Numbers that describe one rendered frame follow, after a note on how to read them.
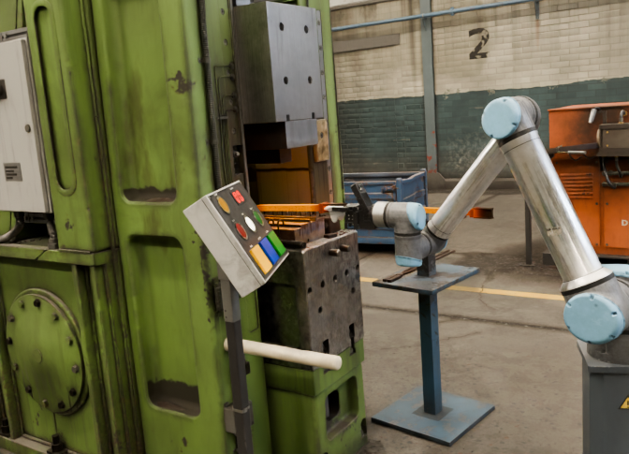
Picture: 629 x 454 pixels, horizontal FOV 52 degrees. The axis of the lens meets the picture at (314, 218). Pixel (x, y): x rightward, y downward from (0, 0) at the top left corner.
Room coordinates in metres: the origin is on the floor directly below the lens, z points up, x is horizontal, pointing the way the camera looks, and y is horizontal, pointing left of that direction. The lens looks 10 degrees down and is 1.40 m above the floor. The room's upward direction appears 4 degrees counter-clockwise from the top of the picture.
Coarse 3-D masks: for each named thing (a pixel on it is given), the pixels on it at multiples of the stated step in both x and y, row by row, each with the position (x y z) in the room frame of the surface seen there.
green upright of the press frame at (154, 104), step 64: (128, 0) 2.33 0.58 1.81; (192, 0) 2.16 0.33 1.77; (128, 64) 2.35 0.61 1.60; (192, 64) 2.13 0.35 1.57; (128, 128) 2.36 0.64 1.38; (192, 128) 2.12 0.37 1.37; (128, 192) 2.34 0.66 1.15; (192, 192) 2.13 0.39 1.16; (128, 256) 2.33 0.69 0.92; (192, 256) 2.14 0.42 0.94; (192, 320) 2.16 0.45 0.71; (256, 320) 2.30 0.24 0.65; (192, 384) 2.26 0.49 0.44; (256, 384) 2.27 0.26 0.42; (192, 448) 2.20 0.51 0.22; (256, 448) 2.24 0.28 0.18
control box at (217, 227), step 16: (224, 192) 1.83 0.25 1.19; (240, 192) 1.95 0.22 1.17; (192, 208) 1.70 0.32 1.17; (208, 208) 1.69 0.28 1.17; (240, 208) 1.86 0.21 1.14; (256, 208) 2.00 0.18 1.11; (192, 224) 1.70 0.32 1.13; (208, 224) 1.69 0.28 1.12; (224, 224) 1.68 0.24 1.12; (240, 224) 1.77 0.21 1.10; (256, 224) 1.90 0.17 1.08; (208, 240) 1.69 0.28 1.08; (224, 240) 1.68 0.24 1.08; (240, 240) 1.70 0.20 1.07; (256, 240) 1.82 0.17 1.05; (224, 256) 1.69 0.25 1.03; (240, 256) 1.68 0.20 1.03; (240, 272) 1.68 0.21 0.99; (256, 272) 1.67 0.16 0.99; (272, 272) 1.76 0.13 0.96; (240, 288) 1.68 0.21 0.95
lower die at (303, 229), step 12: (300, 216) 2.45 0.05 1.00; (312, 216) 2.48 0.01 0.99; (276, 228) 2.34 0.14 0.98; (288, 228) 2.32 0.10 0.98; (300, 228) 2.32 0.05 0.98; (312, 228) 2.38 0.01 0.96; (324, 228) 2.45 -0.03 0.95; (288, 240) 2.30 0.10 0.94; (300, 240) 2.32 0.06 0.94; (312, 240) 2.38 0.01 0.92
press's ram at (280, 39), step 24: (240, 24) 2.31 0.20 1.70; (264, 24) 2.26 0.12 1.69; (288, 24) 2.35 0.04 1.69; (312, 24) 2.47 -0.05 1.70; (240, 48) 2.32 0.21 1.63; (264, 48) 2.26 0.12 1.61; (288, 48) 2.34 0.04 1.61; (312, 48) 2.46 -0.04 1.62; (240, 72) 2.33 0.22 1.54; (264, 72) 2.27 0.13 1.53; (288, 72) 2.33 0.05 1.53; (312, 72) 2.45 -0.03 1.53; (264, 96) 2.27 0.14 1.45; (288, 96) 2.32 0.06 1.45; (312, 96) 2.44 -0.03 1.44; (264, 120) 2.28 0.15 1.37; (288, 120) 2.32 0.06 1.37
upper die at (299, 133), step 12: (300, 120) 2.37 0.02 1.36; (312, 120) 2.43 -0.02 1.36; (252, 132) 2.37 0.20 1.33; (264, 132) 2.34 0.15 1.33; (276, 132) 2.31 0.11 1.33; (288, 132) 2.30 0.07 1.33; (300, 132) 2.36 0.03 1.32; (312, 132) 2.42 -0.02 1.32; (252, 144) 2.38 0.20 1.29; (264, 144) 2.34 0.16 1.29; (276, 144) 2.31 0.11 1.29; (288, 144) 2.30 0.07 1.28; (300, 144) 2.36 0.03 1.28; (312, 144) 2.42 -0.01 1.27
